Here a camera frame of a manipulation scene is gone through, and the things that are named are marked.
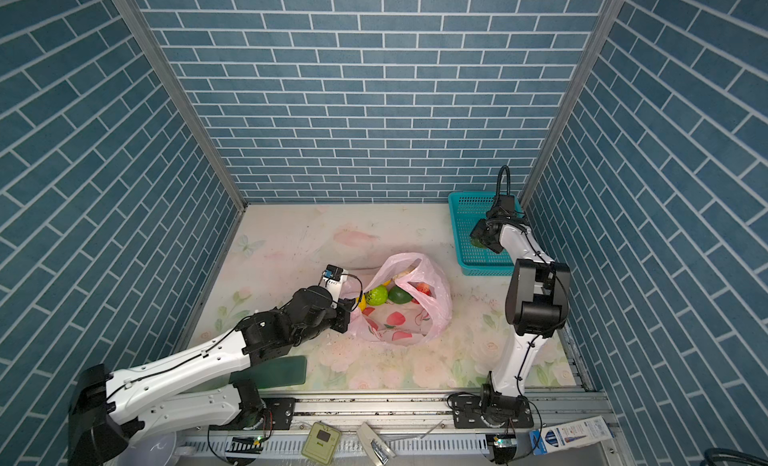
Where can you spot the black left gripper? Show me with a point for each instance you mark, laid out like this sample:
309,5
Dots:
344,306

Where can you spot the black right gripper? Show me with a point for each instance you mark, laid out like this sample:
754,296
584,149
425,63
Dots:
479,232

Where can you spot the yellow lemon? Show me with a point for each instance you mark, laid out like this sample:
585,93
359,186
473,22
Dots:
362,304

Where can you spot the green apple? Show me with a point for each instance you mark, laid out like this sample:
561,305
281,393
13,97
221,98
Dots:
377,296

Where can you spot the pink plastic bag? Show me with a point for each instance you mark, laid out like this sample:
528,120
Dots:
415,323

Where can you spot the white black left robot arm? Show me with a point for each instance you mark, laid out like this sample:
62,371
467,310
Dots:
111,411

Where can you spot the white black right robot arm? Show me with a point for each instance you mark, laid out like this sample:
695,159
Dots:
535,308

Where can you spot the teal plastic basket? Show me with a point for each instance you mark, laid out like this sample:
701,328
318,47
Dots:
466,209

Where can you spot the green timer device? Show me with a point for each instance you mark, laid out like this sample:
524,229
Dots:
321,443

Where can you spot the grey remote device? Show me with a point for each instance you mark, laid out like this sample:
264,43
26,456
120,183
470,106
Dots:
374,446

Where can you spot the white blue box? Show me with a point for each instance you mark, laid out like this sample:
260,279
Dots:
571,435

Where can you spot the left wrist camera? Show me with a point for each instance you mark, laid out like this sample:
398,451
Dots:
331,279

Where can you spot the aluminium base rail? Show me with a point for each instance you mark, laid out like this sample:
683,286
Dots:
409,422

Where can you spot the aluminium corner post right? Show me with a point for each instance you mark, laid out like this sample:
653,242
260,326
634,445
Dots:
594,45

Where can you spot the aluminium corner post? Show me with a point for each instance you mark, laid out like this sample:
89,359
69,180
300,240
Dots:
594,45
148,44

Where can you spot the aluminium corner post left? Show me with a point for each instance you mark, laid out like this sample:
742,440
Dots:
148,44

